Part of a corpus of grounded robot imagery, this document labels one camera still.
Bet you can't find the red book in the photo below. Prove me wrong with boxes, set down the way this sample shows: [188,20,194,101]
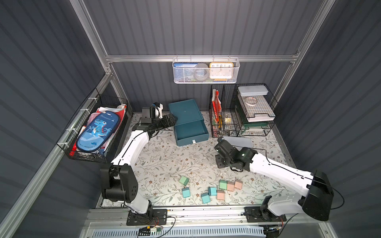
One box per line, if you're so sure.
[211,89,221,124]

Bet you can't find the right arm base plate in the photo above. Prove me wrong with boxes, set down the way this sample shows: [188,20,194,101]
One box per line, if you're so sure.
[243,206,287,223]

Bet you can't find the pink plug two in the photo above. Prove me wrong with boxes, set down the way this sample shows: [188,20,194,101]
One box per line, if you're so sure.
[234,179,243,190]

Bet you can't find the teal drawer cabinet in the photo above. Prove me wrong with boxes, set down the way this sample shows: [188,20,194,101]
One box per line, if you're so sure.
[169,99,203,131]

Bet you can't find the grey tape roll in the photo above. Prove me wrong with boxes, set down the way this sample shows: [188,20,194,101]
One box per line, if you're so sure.
[193,63,209,82]

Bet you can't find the black side wire basket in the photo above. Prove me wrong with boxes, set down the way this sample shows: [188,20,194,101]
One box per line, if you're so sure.
[57,90,130,163]

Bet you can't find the teal plug three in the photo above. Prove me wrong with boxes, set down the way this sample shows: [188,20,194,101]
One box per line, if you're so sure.
[200,193,211,204]

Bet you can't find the clear tape roll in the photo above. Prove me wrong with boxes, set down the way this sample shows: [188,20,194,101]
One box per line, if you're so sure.
[245,97,258,107]

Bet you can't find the teal plug two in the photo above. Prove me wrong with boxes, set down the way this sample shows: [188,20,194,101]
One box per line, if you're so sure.
[208,187,217,196]

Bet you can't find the teal plug one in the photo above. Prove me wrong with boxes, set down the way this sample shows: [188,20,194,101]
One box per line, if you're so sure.
[182,187,191,198]

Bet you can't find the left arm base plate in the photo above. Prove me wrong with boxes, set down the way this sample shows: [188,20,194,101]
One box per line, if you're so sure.
[126,209,168,226]

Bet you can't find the pink plug one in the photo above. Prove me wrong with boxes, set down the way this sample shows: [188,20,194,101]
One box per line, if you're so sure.
[227,181,235,191]

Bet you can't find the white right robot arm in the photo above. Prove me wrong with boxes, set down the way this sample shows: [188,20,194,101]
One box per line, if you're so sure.
[214,138,334,222]

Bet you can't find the white checkered notebook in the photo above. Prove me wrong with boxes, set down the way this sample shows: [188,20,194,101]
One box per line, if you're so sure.
[238,94,275,123]

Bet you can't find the floral table mat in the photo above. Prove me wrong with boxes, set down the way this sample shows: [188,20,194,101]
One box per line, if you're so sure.
[101,111,295,207]

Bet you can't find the pink plug three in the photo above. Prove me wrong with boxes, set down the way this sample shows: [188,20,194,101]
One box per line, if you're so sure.
[216,190,225,201]

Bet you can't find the blue dinosaur pencil case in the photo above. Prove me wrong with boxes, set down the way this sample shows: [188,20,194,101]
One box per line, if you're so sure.
[76,111,120,153]

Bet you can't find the yellow alarm clock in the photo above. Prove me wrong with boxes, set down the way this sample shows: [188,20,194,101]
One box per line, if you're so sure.
[209,62,234,80]

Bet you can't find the grey pencil box on table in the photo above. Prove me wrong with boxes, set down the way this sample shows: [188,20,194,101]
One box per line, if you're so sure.
[222,136,253,150]

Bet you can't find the light green plug two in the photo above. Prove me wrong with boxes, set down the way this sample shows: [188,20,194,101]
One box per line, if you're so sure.
[219,180,228,190]

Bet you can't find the grey pencil box on rack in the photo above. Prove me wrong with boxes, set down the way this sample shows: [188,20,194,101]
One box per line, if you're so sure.
[238,85,268,97]

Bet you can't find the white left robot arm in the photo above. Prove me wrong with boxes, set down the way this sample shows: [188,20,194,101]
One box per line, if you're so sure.
[100,114,178,215]

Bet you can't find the black wire desk organizer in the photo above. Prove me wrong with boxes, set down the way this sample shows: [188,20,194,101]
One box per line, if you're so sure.
[209,83,282,137]

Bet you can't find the white hanging wire basket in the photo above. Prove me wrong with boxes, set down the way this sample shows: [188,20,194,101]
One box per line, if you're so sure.
[172,56,240,84]

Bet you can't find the light green plug one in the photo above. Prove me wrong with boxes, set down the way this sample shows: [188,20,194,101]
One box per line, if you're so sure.
[179,176,190,186]

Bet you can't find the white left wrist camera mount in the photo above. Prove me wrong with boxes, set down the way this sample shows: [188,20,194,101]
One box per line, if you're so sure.
[152,102,164,119]

